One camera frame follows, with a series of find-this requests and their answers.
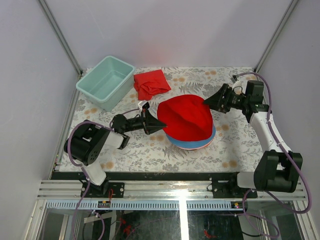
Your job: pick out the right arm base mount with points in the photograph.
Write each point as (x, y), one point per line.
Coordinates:
(224, 185)

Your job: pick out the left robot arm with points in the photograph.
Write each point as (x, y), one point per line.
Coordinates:
(87, 139)

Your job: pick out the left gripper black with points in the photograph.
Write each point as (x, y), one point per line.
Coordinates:
(148, 121)

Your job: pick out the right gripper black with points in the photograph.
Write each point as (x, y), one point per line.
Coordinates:
(217, 98)

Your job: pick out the floral table mat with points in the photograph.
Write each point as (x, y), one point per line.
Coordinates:
(235, 147)

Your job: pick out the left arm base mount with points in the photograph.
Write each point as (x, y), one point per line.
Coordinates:
(110, 190)

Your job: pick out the red hat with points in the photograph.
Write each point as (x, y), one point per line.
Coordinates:
(187, 118)

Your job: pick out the red folded cloth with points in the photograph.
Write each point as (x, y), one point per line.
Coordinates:
(149, 84)

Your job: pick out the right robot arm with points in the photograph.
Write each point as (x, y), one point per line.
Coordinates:
(277, 170)

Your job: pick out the light green plastic bin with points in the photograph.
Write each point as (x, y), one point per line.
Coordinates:
(107, 83)

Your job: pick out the pink bucket hat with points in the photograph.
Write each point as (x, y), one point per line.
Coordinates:
(195, 145)

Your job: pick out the blue hat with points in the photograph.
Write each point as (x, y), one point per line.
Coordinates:
(174, 141)

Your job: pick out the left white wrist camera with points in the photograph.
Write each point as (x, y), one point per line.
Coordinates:
(143, 105)

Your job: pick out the aluminium rail frame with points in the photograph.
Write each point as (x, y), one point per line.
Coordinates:
(157, 191)

